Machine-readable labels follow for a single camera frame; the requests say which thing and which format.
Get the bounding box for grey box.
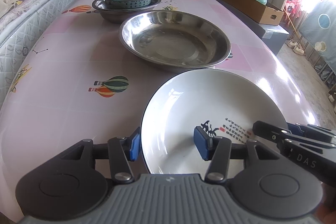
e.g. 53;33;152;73
216;0;289;56

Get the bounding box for long cardboard box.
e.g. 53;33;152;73
222;0;284;26

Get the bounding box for large steel basin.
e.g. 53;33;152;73
119;10;231;71

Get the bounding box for small steel bowl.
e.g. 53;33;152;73
92;0;161;24

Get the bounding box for white quilted mattress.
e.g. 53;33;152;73
1;0;75;102

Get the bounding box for white ceramic plate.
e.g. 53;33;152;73
141;69;287;176

